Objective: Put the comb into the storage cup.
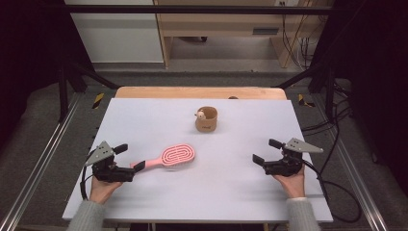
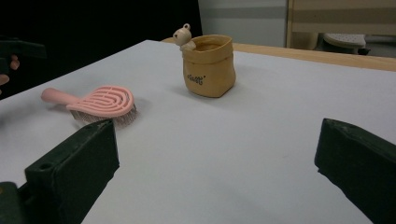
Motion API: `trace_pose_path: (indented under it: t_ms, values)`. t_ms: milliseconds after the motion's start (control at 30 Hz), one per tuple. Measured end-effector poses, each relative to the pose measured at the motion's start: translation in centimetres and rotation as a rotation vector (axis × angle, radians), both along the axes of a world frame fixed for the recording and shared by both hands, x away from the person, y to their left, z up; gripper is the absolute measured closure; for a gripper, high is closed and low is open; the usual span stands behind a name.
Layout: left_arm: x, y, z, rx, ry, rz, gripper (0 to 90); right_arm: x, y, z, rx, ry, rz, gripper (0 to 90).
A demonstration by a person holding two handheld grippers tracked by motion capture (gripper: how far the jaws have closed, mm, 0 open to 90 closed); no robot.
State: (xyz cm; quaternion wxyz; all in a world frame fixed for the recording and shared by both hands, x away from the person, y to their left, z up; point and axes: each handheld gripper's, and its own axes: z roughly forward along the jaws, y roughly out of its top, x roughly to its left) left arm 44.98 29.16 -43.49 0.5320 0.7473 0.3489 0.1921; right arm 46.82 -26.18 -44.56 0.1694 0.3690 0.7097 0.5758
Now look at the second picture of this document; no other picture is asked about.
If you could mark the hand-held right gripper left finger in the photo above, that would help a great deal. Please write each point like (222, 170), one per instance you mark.
(77, 168)

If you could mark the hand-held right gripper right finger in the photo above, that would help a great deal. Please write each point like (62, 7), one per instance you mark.
(361, 165)

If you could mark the pink hairbrush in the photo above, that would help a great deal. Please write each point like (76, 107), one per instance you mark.
(102, 101)

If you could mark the yellow bag-shaped pot with bear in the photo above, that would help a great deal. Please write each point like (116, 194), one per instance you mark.
(208, 74)

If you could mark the black caster wheel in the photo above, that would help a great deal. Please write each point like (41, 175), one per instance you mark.
(363, 51)

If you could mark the white perforated chair base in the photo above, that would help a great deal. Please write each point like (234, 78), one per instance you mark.
(344, 39)

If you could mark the light wooden furniture frame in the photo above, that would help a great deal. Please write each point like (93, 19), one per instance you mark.
(342, 18)

